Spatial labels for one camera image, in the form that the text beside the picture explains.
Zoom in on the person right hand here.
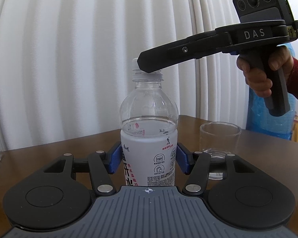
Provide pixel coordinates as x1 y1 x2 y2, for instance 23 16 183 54
236 46 294 98

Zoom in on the blue plastic bag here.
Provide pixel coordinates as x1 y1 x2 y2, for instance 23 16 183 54
245 42 297 141

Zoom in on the clear drinking glass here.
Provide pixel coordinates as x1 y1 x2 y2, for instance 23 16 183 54
199 121 242 160

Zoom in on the white bottle cap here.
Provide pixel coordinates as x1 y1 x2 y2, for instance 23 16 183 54
131 58 141 74

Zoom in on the white curtain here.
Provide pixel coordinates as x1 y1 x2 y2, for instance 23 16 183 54
0 0 238 150

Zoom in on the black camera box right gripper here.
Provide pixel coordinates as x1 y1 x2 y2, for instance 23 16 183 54
232 0 294 25

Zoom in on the clear plastic water bottle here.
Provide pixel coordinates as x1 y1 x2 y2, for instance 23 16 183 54
120 69 179 186

